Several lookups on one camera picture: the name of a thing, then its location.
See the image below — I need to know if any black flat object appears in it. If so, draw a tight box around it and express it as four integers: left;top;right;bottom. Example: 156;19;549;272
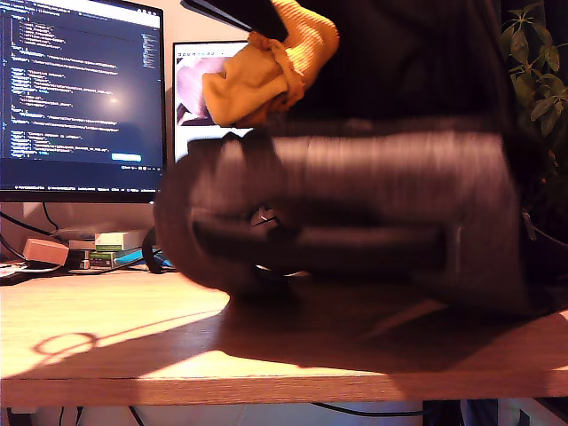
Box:
0;261;61;288

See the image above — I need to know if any monitor with dark code screen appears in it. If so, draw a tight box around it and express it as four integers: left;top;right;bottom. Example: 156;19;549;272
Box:
0;0;168;204

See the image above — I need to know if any blue flat item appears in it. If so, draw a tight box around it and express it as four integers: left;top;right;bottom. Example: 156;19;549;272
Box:
115;247;175;270

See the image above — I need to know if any yellow pair of socks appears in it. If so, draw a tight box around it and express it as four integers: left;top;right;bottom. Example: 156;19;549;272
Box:
201;0;341;128

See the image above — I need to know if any white and green box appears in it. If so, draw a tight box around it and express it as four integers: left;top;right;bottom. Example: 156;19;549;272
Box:
94;230;148;253

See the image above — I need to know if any small pink box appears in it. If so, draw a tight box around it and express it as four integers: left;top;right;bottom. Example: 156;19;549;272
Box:
22;238;70;266

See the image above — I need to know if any grey fabric backpack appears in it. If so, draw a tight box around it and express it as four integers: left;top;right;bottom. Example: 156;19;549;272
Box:
153;0;568;314

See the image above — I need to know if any black cable under table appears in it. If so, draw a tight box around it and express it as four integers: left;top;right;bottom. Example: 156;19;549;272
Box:
310;401;425;419

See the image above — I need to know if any monitor with white screen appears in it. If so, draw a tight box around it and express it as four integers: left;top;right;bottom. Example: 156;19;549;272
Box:
171;41;255;163

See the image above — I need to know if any black table leg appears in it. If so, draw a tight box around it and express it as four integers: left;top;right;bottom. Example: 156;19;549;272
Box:
421;398;463;426

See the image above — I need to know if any green leafy houseplant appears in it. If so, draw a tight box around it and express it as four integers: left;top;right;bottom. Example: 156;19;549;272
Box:
500;2;568;214

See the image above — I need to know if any dark green box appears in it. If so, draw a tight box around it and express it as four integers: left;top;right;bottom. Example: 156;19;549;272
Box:
90;251;134;269

